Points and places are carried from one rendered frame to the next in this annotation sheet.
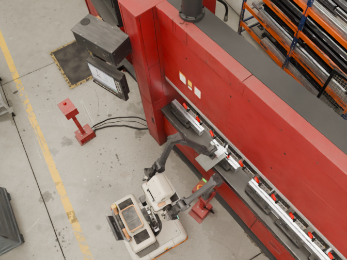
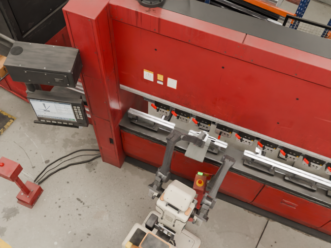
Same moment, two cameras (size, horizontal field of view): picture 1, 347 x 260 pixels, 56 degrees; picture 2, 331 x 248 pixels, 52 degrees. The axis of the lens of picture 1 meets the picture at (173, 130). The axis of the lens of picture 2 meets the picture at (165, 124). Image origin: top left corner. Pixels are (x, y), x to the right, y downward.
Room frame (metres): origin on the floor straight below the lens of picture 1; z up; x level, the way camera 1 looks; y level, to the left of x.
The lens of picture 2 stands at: (0.25, 0.87, 3.80)
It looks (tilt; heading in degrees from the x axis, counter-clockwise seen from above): 57 degrees down; 322
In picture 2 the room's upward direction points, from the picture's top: 4 degrees clockwise
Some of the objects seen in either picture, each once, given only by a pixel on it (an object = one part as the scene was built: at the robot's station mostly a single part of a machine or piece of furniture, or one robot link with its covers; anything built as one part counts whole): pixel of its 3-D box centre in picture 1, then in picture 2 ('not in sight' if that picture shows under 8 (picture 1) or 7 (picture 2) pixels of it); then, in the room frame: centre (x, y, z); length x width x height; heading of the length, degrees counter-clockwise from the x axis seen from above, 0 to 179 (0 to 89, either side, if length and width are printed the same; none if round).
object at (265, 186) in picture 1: (267, 182); (268, 142); (0.88, -0.78, 1.26); 0.15 x 0.09 x 0.17; 33
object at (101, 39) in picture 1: (109, 63); (54, 91); (2.18, 0.57, 1.53); 0.51 x 0.25 x 0.85; 49
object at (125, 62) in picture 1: (125, 74); (68, 101); (2.30, 0.47, 1.18); 0.40 x 0.24 x 0.07; 33
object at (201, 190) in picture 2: (204, 191); (204, 184); (1.02, -0.26, 0.75); 0.20 x 0.16 x 0.18; 42
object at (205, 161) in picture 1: (210, 157); (197, 147); (1.28, -0.35, 1.00); 0.26 x 0.18 x 0.01; 123
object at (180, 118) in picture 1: (180, 118); (144, 124); (1.84, -0.09, 0.89); 0.30 x 0.05 x 0.03; 33
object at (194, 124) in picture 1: (187, 117); (151, 120); (1.83, -0.17, 0.92); 0.50 x 0.06 x 0.10; 33
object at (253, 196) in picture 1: (257, 200); (258, 167); (0.83, -0.75, 0.89); 0.30 x 0.05 x 0.03; 33
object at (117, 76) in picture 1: (110, 77); (60, 107); (2.09, 0.59, 1.42); 0.45 x 0.12 x 0.36; 49
